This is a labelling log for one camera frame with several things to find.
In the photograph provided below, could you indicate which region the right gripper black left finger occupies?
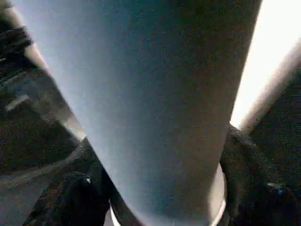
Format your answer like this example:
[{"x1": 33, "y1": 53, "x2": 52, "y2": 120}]
[{"x1": 23, "y1": 137, "x2": 113, "y2": 226}]

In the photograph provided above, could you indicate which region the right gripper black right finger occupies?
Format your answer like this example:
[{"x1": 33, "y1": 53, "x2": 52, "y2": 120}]
[{"x1": 219, "y1": 124, "x2": 301, "y2": 226}]

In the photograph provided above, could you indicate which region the white plastic table leg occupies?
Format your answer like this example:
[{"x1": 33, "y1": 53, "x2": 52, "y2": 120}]
[{"x1": 14, "y1": 0, "x2": 263, "y2": 226}]

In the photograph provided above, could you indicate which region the white plastic table top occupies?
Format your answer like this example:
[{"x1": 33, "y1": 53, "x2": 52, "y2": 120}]
[{"x1": 230, "y1": 0, "x2": 301, "y2": 135}]

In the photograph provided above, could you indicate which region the black plastic mat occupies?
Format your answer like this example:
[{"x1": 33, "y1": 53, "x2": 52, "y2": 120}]
[{"x1": 0, "y1": 19, "x2": 301, "y2": 226}]

